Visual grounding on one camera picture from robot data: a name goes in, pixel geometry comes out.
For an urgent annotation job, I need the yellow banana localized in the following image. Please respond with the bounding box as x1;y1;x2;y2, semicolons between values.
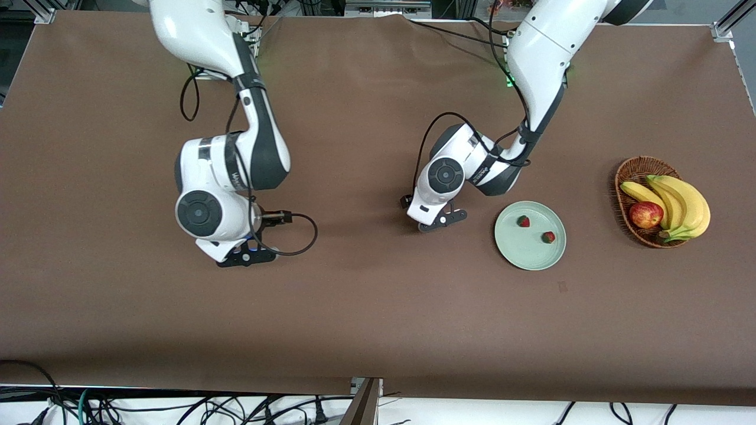
653;175;711;243
646;175;689;232
620;180;670;230

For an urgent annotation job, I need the black base cable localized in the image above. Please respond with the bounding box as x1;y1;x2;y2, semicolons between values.
468;17;510;36
406;19;511;51

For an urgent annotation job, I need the pale green round plate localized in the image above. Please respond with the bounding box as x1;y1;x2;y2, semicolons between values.
494;201;567;272

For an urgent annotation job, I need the aluminium frame rail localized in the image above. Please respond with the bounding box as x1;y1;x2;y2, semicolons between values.
344;0;433;18

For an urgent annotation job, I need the brown wicker basket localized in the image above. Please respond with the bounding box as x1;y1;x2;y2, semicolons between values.
614;155;692;249

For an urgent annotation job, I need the aluminium frame corner profile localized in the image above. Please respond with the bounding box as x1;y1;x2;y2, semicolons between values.
24;0;58;24
711;0;756;43

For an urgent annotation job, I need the thick black cable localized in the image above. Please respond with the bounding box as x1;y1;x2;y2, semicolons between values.
0;359;66;425

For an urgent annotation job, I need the red apple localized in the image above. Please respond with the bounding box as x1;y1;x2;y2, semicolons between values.
629;201;664;230

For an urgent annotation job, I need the grey metal post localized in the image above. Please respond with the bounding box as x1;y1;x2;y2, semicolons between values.
338;377;384;425

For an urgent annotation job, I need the black camera cable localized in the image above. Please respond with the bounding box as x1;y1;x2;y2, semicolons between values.
180;62;319;257
412;0;532;198

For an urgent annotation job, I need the black left camera cable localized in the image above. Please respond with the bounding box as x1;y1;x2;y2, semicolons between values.
412;0;532;198

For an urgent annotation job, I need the black right camera cable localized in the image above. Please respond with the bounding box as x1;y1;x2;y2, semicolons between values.
180;62;319;257

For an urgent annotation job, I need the thin grey wire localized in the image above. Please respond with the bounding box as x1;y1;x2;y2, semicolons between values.
258;17;285;45

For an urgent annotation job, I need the brown table cover sheet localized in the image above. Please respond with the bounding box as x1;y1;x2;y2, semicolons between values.
0;11;756;408

